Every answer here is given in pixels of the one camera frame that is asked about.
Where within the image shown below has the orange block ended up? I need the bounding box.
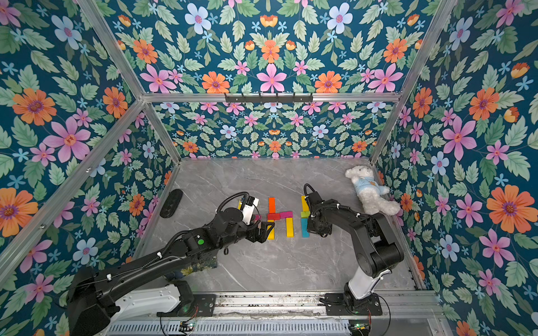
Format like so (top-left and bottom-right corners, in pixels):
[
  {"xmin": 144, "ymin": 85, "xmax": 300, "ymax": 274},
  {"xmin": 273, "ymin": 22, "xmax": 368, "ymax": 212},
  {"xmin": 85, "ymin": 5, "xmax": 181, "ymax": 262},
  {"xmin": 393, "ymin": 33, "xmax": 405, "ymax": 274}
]
[{"xmin": 268, "ymin": 197, "xmax": 276, "ymax": 214}]

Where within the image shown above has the floral fabric pouch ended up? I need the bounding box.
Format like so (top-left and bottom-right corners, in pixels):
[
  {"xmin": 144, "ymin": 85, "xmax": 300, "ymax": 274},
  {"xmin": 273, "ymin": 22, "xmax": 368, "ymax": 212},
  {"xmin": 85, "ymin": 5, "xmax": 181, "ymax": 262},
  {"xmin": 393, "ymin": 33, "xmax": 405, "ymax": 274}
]
[{"xmin": 180, "ymin": 256, "xmax": 218, "ymax": 277}]

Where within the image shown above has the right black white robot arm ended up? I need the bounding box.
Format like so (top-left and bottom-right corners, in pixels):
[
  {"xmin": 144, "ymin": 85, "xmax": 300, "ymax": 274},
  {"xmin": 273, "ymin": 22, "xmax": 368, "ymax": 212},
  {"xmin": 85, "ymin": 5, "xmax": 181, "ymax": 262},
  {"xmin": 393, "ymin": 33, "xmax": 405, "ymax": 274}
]
[{"xmin": 305, "ymin": 190, "xmax": 404, "ymax": 315}]

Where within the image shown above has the black oval remote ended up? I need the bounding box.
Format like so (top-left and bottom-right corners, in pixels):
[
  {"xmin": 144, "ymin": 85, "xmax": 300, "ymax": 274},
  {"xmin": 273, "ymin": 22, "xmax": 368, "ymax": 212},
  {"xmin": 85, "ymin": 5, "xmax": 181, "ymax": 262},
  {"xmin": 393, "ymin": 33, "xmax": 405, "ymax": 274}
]
[{"xmin": 160, "ymin": 189, "xmax": 184, "ymax": 218}]

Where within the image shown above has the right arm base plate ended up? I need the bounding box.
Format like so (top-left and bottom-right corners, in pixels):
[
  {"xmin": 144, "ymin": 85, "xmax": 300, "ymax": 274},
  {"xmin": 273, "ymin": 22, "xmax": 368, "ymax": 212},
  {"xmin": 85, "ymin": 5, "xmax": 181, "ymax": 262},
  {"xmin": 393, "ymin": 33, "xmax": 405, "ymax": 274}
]
[{"xmin": 319, "ymin": 293, "xmax": 383, "ymax": 316}]

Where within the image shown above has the metal hook rail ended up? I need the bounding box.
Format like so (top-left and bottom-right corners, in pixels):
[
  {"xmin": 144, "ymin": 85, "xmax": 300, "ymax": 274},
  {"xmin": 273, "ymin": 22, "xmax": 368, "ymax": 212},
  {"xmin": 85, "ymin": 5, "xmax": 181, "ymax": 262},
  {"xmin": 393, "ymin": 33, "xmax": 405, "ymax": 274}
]
[{"xmin": 224, "ymin": 93, "xmax": 314, "ymax": 104}]

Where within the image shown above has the white teddy bear plush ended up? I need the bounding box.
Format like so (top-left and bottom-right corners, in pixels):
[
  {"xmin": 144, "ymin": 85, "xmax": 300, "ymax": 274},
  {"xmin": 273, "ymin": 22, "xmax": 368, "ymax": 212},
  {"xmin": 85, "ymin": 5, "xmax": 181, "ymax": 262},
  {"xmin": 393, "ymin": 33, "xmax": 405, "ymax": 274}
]
[{"xmin": 345, "ymin": 165, "xmax": 401, "ymax": 216}]

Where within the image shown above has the teal block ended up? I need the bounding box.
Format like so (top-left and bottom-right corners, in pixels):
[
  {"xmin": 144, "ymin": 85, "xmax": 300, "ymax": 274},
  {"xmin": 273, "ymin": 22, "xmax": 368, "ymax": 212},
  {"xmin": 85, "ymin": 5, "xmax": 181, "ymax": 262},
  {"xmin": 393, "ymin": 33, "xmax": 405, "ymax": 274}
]
[{"xmin": 301, "ymin": 218, "xmax": 310, "ymax": 238}]

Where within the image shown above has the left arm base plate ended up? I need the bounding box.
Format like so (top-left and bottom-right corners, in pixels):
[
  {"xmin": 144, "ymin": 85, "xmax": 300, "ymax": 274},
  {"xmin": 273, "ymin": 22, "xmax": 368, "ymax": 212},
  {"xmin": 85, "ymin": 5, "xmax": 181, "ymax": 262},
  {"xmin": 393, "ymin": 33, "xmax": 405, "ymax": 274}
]
[{"xmin": 157, "ymin": 294, "xmax": 217, "ymax": 318}]

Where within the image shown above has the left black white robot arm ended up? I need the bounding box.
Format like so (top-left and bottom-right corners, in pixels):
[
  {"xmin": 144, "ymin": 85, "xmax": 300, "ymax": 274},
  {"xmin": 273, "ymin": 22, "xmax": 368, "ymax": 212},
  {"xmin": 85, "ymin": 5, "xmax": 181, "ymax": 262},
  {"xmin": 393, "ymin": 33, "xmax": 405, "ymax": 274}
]
[{"xmin": 66, "ymin": 192, "xmax": 275, "ymax": 335}]

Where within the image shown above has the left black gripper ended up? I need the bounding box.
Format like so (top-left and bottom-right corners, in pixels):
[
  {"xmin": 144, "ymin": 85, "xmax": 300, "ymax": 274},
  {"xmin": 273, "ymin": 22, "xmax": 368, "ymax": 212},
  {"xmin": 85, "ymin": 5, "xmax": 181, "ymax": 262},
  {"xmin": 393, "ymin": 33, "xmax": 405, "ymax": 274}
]
[{"xmin": 216, "ymin": 214, "xmax": 276, "ymax": 251}]

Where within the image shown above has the red block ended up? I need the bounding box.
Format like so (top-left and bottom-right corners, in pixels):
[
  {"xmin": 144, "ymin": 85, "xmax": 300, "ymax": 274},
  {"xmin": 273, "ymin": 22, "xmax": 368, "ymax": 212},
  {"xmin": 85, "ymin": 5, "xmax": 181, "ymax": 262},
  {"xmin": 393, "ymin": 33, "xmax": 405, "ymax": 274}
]
[{"xmin": 267, "ymin": 213, "xmax": 281, "ymax": 221}]

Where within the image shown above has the white vented strip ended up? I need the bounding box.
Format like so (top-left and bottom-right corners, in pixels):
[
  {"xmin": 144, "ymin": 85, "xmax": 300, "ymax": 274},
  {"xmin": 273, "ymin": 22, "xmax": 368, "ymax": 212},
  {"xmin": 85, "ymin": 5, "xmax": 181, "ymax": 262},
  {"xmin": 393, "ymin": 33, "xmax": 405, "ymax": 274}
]
[{"xmin": 106, "ymin": 320, "xmax": 351, "ymax": 335}]

